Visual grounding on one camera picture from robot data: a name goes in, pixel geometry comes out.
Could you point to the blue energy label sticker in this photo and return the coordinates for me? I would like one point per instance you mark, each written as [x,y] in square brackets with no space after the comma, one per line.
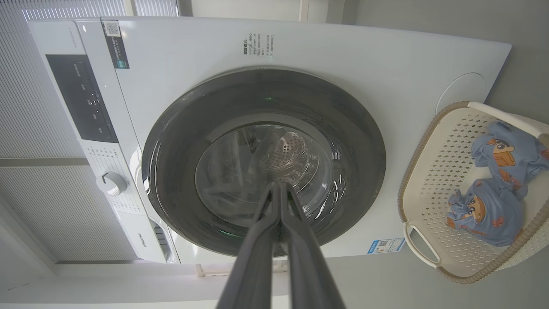
[386,245]

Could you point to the printed caution text label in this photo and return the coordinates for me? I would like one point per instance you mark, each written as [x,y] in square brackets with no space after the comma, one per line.
[257,43]

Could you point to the black QR code sticker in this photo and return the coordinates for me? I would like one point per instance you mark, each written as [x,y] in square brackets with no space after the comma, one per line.
[116,47]

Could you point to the washing machine round door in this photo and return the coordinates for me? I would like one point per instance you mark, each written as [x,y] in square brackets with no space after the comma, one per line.
[180,146]

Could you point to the black washing machine control display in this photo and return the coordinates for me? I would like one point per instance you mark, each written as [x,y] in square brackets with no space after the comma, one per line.
[81,98]

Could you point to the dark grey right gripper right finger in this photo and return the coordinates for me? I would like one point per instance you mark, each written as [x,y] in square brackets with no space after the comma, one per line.
[309,279]

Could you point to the cream perforated laundry basket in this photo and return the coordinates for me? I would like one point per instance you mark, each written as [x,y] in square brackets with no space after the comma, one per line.
[437,171]

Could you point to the steel washing machine drum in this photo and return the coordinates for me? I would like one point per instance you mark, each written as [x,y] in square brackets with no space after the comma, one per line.
[291,150]

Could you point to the white front-load washing machine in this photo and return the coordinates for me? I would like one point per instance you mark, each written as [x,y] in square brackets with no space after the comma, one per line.
[343,56]

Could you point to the white washing machine dial knob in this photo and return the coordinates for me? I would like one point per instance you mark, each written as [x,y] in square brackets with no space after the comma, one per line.
[111,183]

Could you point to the blue cartoon garment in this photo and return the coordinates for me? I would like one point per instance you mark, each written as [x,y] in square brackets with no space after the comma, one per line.
[493,214]
[514,150]

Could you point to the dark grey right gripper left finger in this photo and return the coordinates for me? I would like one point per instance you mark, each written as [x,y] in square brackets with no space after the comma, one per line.
[253,274]

